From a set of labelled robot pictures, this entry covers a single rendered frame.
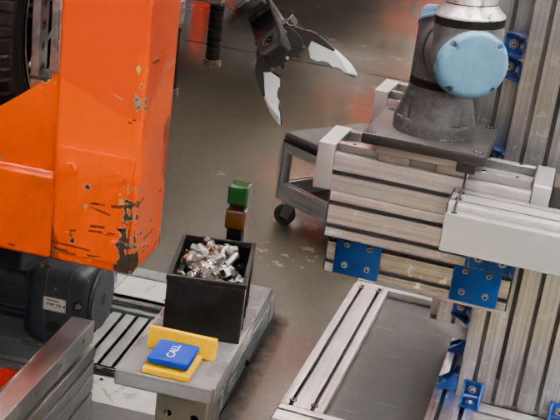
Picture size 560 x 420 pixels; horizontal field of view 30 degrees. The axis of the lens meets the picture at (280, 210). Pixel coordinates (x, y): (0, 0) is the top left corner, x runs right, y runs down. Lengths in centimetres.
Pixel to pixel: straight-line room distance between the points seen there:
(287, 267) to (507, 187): 153
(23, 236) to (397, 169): 69
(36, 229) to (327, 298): 140
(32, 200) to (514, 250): 85
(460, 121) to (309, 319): 124
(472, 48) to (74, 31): 66
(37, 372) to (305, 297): 144
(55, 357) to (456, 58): 86
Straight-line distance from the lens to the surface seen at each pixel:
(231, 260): 189
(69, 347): 193
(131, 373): 174
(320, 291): 320
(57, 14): 218
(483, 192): 190
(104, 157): 184
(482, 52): 172
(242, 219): 200
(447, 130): 188
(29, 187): 192
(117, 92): 181
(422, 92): 189
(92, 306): 221
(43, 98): 189
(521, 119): 206
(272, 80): 171
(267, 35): 164
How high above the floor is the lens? 131
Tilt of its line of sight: 20 degrees down
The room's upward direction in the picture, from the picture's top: 7 degrees clockwise
